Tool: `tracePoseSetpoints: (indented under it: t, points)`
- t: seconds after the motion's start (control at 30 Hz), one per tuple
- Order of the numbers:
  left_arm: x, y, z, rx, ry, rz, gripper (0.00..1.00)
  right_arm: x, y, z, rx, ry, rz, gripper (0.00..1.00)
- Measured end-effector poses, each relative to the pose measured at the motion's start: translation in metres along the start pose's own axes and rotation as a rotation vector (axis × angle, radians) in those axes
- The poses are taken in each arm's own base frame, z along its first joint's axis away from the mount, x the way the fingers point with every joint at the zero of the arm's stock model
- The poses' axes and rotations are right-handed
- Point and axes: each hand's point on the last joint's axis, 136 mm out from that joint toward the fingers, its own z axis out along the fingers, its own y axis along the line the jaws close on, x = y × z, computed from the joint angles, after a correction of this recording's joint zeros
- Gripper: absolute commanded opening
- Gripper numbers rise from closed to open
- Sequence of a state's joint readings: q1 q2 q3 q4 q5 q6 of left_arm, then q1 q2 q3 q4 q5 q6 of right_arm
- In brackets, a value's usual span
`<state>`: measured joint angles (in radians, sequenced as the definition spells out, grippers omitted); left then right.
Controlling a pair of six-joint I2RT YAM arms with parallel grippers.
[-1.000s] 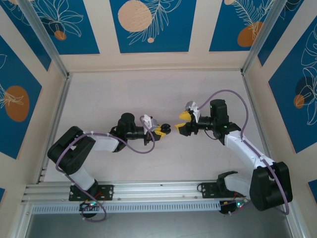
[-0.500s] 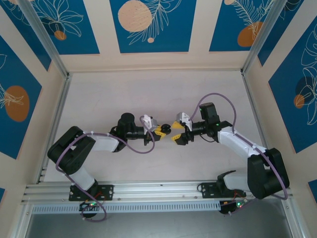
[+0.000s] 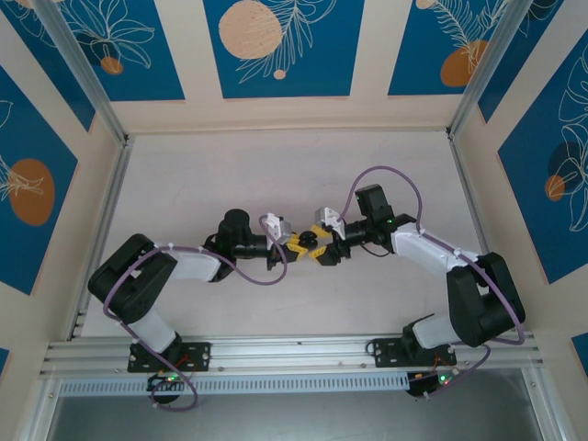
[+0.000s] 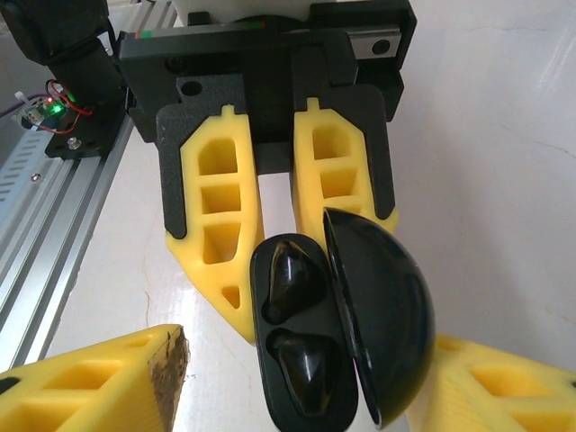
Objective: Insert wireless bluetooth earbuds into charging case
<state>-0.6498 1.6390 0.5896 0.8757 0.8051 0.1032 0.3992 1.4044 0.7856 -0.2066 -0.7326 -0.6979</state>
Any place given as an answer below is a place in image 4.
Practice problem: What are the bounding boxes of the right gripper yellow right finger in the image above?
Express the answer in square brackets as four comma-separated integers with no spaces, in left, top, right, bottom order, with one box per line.
[407,332,576,432]

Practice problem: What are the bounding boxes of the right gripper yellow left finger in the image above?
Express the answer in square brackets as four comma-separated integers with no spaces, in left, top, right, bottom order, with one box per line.
[0,323,190,432]

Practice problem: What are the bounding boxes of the black round charging case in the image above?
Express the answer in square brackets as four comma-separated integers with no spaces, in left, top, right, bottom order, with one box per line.
[249,207,437,428]

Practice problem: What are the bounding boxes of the black mounting plate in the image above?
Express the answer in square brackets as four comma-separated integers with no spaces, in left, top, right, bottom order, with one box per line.
[44,112,131,161]

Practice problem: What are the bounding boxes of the small circuit board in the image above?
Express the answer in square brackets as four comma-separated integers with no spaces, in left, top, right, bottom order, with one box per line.
[15,92,91,136]

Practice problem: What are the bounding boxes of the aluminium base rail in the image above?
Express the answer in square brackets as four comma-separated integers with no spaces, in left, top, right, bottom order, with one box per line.
[0,121,136,374]

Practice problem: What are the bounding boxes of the white slotted cable duct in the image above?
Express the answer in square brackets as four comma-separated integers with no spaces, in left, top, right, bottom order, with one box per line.
[0,130,50,203]

